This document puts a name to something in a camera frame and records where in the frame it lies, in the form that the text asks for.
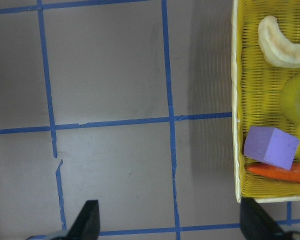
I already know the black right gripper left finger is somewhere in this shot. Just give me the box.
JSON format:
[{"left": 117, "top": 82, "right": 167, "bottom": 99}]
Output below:
[{"left": 65, "top": 200, "right": 101, "bottom": 240}]

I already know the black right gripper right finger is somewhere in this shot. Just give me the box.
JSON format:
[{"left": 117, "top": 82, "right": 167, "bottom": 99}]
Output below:
[{"left": 240, "top": 197, "right": 290, "bottom": 240}]

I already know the clear yellow tape roll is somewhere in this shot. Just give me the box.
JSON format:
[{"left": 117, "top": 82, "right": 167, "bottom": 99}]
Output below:
[{"left": 280, "top": 73, "right": 300, "bottom": 126}]

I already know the orange toy carrot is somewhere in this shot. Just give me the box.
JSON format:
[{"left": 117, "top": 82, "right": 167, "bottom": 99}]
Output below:
[{"left": 247, "top": 163, "right": 300, "bottom": 184}]

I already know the purple foam cube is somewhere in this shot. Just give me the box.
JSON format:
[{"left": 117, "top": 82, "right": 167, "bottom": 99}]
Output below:
[{"left": 243, "top": 126, "right": 300, "bottom": 170}]

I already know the yellow woven tray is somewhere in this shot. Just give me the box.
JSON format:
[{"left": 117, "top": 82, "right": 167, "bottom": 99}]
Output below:
[{"left": 231, "top": 0, "right": 300, "bottom": 203}]

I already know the pale banana slice toy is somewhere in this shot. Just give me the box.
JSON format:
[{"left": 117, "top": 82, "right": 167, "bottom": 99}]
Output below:
[{"left": 258, "top": 15, "right": 300, "bottom": 69}]

